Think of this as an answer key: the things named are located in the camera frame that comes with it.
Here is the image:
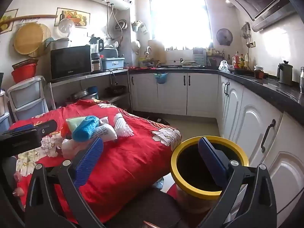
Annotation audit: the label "dark cloth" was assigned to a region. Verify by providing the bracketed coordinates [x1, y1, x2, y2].
[104, 188, 197, 228]

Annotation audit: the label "blue canister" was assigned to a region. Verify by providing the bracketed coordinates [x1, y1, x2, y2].
[87, 86, 99, 99]

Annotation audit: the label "yellow-rimmed trash bin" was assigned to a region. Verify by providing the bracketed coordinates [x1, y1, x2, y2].
[170, 136, 250, 214]

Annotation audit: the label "wooden rolling pin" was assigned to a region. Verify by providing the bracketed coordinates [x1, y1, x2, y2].
[0, 14, 58, 25]

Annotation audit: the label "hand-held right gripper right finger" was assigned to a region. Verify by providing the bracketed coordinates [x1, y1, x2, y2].
[197, 136, 278, 228]

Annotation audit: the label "hanging kitchen utensils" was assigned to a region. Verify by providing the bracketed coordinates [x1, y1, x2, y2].
[241, 22, 253, 48]

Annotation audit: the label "white plastic bag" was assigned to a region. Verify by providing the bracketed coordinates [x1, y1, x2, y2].
[218, 60, 234, 72]

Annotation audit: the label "framed fruit picture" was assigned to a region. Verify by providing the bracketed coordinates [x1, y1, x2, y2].
[55, 8, 87, 28]

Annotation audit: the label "person's left hand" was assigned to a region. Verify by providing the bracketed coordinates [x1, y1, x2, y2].
[13, 171, 25, 198]

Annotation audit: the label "glass jar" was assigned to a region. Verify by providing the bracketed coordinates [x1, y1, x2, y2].
[254, 65, 265, 79]

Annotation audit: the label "steel shelf rack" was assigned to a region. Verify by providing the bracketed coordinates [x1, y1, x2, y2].
[49, 68, 132, 111]

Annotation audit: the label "blue hanging basket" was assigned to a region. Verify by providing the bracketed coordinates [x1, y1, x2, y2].
[153, 72, 169, 85]

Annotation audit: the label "black blender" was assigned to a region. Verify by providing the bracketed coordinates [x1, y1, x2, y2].
[90, 37, 105, 72]

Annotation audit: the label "round bamboo tray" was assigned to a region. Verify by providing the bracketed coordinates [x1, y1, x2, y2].
[14, 23, 51, 58]

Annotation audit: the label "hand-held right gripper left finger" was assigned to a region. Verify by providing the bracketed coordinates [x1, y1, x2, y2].
[24, 136, 105, 228]

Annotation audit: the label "wooden cutting board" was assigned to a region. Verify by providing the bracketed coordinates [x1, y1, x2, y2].
[147, 39, 167, 62]

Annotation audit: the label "light blue slipper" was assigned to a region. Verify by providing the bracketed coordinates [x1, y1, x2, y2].
[152, 178, 167, 189]

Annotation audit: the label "plastic drawer unit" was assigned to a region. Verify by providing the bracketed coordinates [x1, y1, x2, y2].
[7, 75, 51, 121]

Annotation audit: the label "blue scrubbing cloth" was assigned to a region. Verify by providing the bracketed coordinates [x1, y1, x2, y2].
[72, 115, 100, 142]

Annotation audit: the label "grey electric kettle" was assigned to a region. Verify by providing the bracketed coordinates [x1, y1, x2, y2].
[277, 61, 294, 86]

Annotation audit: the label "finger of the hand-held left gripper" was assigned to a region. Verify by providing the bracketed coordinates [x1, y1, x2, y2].
[8, 123, 34, 133]
[35, 120, 58, 136]

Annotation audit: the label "white hanging utensil holder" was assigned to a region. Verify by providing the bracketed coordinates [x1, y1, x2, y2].
[131, 20, 148, 34]

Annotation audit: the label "red floral tablecloth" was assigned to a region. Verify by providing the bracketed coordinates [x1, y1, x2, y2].
[8, 99, 183, 224]

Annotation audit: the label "small white fan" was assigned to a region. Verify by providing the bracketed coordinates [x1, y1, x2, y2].
[58, 18, 76, 38]

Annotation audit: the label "grey wall fan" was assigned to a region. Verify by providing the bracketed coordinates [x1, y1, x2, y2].
[216, 28, 234, 46]

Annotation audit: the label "black microwave oven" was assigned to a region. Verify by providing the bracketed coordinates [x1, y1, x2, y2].
[50, 45, 93, 81]

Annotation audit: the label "grey knife block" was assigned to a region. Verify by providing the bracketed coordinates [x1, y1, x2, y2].
[193, 47, 207, 66]

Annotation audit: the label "blue dish bin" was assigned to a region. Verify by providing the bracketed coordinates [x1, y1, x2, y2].
[101, 57, 125, 71]

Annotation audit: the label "red plastic basin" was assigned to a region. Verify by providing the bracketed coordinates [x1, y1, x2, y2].
[11, 59, 39, 83]

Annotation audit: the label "white kitchen cabinets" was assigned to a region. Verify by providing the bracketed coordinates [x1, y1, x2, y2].
[128, 72, 304, 228]

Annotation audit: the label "red sauce bottle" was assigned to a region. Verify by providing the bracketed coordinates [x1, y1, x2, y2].
[232, 51, 240, 69]

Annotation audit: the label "white tissue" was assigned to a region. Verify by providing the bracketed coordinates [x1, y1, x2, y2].
[56, 138, 88, 159]

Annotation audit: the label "white printed paper wrapper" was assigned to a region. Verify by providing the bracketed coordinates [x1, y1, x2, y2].
[93, 116, 118, 143]

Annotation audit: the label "kitchen window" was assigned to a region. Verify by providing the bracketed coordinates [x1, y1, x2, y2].
[148, 0, 213, 50]

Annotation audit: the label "black frying pan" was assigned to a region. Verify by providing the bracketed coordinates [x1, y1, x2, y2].
[106, 85, 126, 94]

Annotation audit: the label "steel range hood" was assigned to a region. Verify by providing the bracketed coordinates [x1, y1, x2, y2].
[223, 0, 289, 32]

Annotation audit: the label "dark floor mat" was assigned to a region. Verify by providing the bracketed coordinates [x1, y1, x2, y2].
[133, 114, 170, 126]

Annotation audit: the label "green sponge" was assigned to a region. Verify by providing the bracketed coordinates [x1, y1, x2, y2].
[65, 117, 87, 132]

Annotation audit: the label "steel cooking pot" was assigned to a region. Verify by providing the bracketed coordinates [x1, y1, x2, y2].
[71, 89, 89, 100]

